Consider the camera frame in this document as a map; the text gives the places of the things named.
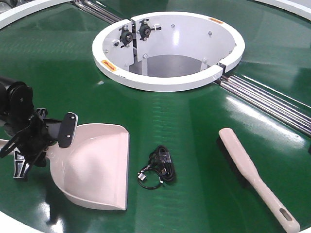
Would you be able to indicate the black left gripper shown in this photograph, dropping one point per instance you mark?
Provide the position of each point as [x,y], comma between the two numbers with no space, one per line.
[29,144]

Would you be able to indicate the pink plastic dustpan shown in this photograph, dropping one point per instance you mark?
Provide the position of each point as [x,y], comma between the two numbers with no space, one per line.
[93,171]

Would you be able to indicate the pink hand brush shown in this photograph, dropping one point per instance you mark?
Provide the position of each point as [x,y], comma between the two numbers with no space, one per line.
[247,168]

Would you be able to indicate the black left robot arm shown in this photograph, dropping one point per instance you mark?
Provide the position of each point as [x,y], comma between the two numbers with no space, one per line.
[16,107]

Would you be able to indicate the green conveyor belt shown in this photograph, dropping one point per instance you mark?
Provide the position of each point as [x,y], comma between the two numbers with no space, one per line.
[180,181]

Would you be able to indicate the white outer conveyor rim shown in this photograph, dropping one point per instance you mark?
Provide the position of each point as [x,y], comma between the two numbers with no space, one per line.
[299,7]

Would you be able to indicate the steel roller strip rear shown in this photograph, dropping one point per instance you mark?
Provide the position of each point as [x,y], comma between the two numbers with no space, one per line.
[96,10]

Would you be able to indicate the steel roller strip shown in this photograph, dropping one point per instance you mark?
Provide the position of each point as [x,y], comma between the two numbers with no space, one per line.
[268,102]
[96,10]

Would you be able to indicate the steel roller strip right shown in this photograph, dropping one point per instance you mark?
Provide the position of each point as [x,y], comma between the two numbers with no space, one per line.
[268,102]

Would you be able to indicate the black left bearing mount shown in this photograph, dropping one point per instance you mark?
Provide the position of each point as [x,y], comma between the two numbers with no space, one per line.
[126,36]

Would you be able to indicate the black bearing mount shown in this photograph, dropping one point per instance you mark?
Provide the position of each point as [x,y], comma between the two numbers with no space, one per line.
[126,36]
[145,30]

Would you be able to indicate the black right bearing mount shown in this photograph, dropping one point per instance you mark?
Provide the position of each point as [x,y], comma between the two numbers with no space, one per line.
[145,30]

